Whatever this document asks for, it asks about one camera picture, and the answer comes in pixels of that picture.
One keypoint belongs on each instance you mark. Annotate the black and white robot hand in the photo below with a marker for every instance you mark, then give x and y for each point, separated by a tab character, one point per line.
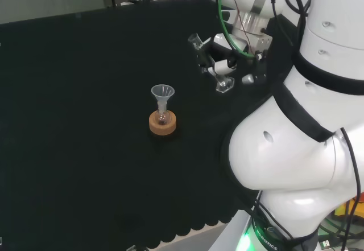
224	66

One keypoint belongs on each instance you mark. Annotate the clear glass graduated cylinder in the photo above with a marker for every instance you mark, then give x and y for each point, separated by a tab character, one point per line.
224	85

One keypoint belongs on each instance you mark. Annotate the clear round-bottom flask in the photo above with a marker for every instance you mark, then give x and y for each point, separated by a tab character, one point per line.
162	117

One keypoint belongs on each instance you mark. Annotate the clear plastic funnel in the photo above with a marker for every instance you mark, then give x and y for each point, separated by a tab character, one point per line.
162	92

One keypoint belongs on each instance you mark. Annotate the black bench cloth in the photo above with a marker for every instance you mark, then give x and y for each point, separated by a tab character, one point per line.
85	120

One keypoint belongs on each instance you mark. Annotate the yellow stop button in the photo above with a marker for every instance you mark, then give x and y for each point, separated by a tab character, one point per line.
341	209

